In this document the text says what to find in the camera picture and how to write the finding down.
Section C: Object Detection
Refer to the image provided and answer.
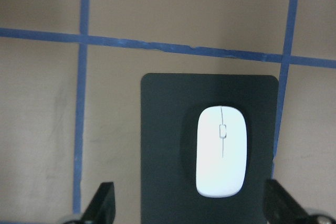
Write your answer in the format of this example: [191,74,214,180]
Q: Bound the white computer mouse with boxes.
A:
[195,105,247,198]

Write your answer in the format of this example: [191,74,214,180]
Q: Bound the black mousepad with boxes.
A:
[141,73,278,223]

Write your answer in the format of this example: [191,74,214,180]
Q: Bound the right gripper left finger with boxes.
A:
[60,182,116,224]

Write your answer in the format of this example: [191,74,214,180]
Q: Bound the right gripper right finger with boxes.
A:
[264,179,335,224]

